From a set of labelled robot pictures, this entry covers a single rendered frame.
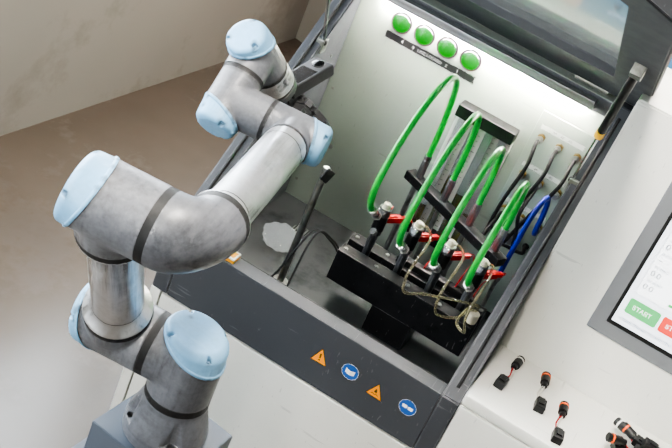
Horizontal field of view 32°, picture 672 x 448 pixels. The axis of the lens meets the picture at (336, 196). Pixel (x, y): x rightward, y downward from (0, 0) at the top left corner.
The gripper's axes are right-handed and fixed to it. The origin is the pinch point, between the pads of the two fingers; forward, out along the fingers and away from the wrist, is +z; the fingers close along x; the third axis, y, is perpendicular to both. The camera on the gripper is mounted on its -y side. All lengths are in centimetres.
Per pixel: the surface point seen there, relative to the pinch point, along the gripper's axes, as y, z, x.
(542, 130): -39, 43, 21
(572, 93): -45, 34, 26
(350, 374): 30, 38, 16
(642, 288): -14, 43, 58
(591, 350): 0, 52, 53
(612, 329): -6, 49, 55
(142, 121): -40, 168, -178
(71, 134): -16, 145, -181
